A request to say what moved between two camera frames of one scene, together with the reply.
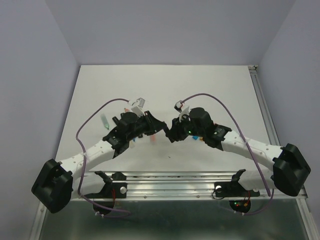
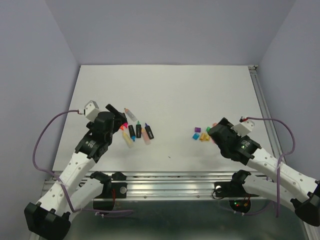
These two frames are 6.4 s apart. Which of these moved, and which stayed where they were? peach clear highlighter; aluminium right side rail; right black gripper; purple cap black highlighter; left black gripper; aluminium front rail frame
Moved: right black gripper; peach clear highlighter; left black gripper; purple cap black highlighter
Stayed: aluminium right side rail; aluminium front rail frame
